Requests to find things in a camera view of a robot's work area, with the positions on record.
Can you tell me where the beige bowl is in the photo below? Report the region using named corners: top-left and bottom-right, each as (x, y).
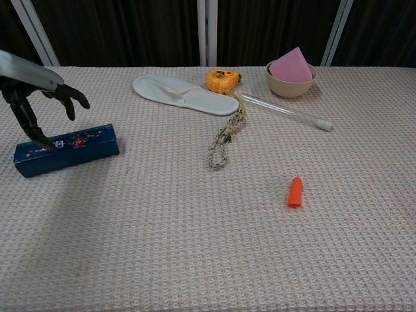
top-left (265, 61), bottom-right (318, 98)

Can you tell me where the white slipper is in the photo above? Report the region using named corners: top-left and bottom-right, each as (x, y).
top-left (132, 75), bottom-right (241, 116)

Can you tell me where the braided rope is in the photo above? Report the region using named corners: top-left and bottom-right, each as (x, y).
top-left (207, 90), bottom-right (248, 172)

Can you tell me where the blue glasses case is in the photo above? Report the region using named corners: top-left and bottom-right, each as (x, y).
top-left (13, 123), bottom-right (120, 179)

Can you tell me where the dark pleated curtain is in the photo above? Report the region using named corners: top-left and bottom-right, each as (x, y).
top-left (31, 0), bottom-right (201, 68)
top-left (333, 0), bottom-right (416, 69)
top-left (0, 0), bottom-right (43, 70)
top-left (216, 0), bottom-right (342, 68)

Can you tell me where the yellow tape measure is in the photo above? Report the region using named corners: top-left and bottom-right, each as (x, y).
top-left (205, 68), bottom-right (243, 94)

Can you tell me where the pink sponge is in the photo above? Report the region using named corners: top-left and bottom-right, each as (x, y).
top-left (268, 46), bottom-right (314, 83)

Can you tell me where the orange rubber cap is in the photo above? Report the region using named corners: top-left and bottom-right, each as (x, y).
top-left (287, 176), bottom-right (304, 209)

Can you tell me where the table with beige tablecloth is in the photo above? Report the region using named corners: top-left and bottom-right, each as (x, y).
top-left (0, 66), bottom-right (416, 312)

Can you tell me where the white frame post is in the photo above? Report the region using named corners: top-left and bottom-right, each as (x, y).
top-left (196, 0), bottom-right (218, 68)
top-left (9, 0), bottom-right (61, 68)
top-left (320, 0), bottom-right (354, 68)

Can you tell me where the glass test tube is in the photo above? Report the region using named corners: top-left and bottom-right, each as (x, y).
top-left (240, 93), bottom-right (333, 132)

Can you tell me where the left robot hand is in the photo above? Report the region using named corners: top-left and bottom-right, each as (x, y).
top-left (0, 48), bottom-right (91, 151)

